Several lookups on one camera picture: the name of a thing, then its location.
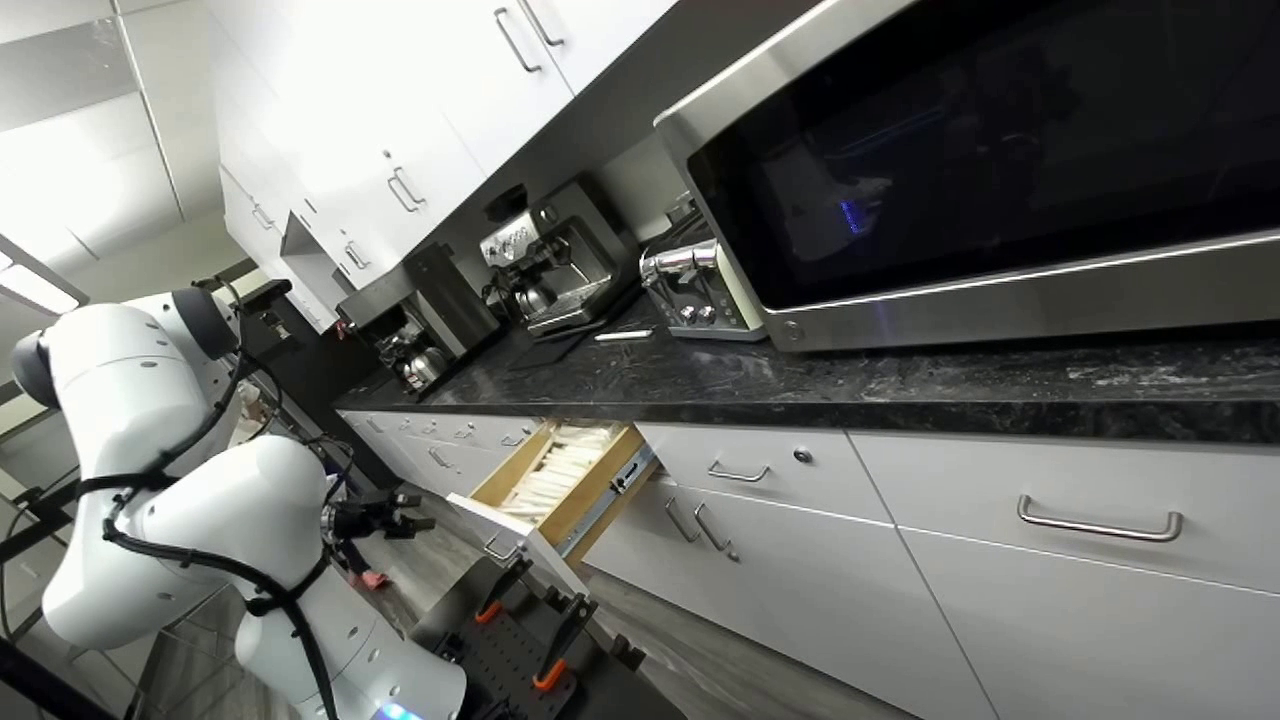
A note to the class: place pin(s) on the stainless steel espresso machine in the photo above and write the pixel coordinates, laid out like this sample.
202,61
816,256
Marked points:
573,253

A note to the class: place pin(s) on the shiny steel cup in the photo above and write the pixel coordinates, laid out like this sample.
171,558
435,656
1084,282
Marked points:
418,362

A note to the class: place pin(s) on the round steel drawer lock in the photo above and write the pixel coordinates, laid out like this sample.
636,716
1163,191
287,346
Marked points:
801,453

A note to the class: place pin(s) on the white lower cabinet door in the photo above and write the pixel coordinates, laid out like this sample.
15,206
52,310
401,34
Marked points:
801,604

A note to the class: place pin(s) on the ceiling light panel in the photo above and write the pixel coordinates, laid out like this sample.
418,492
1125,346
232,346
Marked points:
34,284

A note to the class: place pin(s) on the stainless steel black microwave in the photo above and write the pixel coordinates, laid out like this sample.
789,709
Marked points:
1003,162

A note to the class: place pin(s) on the cream and steel toaster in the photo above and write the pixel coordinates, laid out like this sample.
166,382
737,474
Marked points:
697,284

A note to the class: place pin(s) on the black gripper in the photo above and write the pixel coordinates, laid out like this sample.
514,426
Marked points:
360,517

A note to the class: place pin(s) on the white lower cabinet front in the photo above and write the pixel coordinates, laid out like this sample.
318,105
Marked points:
1106,642

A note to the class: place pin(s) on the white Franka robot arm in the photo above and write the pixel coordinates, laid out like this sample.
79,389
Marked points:
146,385

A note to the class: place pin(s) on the black coffee grinder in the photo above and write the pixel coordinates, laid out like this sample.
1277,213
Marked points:
455,300

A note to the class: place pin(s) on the white strip on counter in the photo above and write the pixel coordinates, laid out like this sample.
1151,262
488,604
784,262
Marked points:
620,333

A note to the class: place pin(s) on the wide white drawer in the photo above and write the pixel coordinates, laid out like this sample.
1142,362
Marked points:
1064,471

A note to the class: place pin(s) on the white drawer with wooden sides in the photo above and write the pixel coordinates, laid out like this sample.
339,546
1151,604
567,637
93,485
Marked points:
561,474

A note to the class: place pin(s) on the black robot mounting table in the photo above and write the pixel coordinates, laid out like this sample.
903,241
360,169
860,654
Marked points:
504,663

